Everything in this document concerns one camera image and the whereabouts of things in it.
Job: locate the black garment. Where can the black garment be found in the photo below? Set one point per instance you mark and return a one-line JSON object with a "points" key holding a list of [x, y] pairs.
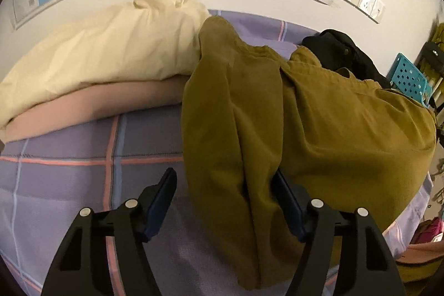
{"points": [[336, 50]]}

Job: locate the teal perforated plastic basket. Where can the teal perforated plastic basket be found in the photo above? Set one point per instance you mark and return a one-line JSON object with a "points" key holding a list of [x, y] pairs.
{"points": [[404, 76]]}

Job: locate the olive mustard jacket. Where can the olive mustard jacket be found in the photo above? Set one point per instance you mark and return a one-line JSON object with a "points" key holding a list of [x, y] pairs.
{"points": [[247, 113]]}

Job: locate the pink blanket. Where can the pink blanket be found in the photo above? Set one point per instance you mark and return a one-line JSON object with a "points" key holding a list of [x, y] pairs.
{"points": [[94, 103]]}

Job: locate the cream white duvet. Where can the cream white duvet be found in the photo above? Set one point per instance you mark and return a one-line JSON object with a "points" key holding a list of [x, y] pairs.
{"points": [[142, 40]]}

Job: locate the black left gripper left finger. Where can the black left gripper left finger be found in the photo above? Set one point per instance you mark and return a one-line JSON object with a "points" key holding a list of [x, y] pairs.
{"points": [[103, 253]]}

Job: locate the purple plaid bed sheet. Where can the purple plaid bed sheet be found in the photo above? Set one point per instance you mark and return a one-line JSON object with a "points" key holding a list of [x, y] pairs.
{"points": [[46, 181]]}

